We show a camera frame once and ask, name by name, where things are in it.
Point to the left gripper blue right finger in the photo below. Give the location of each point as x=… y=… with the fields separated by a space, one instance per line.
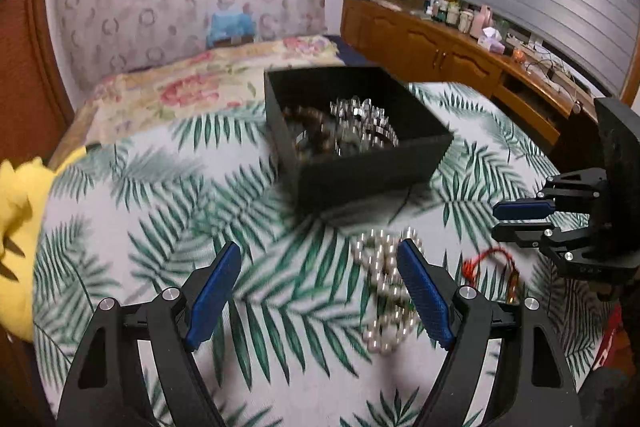
x=459 y=319

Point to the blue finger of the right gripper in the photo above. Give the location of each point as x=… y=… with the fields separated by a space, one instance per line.
x=523 y=209
x=525 y=235

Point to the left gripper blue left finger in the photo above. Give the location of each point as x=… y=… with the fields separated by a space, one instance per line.
x=179 y=320

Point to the silver crystal hair comb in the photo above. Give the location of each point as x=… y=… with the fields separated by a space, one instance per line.
x=360 y=126

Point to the black square jewelry box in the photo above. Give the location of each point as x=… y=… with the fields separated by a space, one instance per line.
x=298 y=116

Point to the palm leaf print tablecloth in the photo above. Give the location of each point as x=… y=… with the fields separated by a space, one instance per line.
x=136 y=216

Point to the pink bottle on sideboard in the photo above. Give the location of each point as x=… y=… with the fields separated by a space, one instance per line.
x=481 y=20

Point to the white jar on sideboard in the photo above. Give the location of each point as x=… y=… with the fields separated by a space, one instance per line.
x=465 y=21

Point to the wooden sideboard cabinet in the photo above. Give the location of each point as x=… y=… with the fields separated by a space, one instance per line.
x=414 y=50

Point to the yellow plush toy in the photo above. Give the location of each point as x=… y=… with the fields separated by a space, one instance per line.
x=24 y=192

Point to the brown louvered wardrobe door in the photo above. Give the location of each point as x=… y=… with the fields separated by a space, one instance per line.
x=35 y=108

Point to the blue plush toy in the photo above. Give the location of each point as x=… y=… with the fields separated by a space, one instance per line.
x=234 y=28

